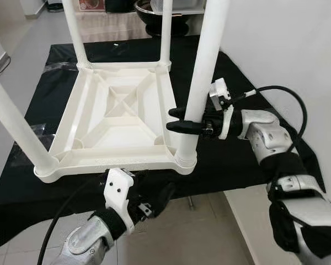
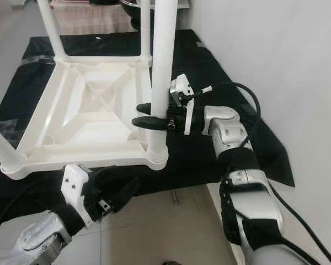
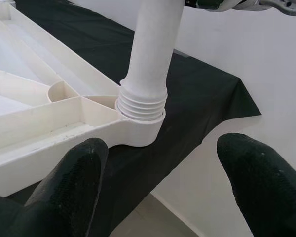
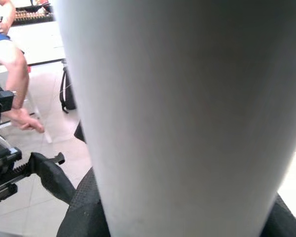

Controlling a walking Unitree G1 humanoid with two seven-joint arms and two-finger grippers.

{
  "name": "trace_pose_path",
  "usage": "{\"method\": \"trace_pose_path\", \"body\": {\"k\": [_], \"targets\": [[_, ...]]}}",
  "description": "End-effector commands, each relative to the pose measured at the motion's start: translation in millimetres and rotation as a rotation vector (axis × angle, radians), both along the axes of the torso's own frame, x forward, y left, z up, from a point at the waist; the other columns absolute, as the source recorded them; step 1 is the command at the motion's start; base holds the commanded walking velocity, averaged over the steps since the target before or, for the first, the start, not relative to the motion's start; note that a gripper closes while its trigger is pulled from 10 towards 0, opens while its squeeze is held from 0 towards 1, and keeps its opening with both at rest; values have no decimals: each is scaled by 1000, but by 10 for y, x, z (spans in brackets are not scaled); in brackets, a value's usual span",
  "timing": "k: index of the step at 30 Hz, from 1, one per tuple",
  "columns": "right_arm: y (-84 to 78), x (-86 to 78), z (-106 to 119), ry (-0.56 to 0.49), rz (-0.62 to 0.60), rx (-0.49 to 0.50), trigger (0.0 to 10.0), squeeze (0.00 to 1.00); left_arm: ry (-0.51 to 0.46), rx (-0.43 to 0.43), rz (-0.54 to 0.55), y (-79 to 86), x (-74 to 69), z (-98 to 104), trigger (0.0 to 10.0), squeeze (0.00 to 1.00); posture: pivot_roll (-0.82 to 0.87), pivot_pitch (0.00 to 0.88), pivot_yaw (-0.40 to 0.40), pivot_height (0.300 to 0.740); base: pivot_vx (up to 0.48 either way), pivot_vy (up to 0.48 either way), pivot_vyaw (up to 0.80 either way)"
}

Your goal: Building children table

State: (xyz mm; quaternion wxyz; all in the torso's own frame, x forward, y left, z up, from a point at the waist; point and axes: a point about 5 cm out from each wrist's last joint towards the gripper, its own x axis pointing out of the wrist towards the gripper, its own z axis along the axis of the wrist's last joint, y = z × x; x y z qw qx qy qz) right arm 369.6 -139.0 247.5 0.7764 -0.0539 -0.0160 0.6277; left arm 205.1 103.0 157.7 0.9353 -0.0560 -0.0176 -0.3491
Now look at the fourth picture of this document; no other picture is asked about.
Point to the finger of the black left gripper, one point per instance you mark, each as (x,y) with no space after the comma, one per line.
(53,177)

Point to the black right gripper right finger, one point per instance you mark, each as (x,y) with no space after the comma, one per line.
(283,222)

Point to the seated person torso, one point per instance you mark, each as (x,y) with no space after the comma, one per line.
(0,39)

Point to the dark cluttered shelf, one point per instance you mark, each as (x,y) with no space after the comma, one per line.
(32,14)

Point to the white plastic table leg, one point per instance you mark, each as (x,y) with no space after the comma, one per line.
(182,111)

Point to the black backpack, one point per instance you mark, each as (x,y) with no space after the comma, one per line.
(69,89)

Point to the person bare hand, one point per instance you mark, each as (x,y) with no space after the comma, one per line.
(27,121)

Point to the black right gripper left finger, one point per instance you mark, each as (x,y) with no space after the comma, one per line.
(86,212)

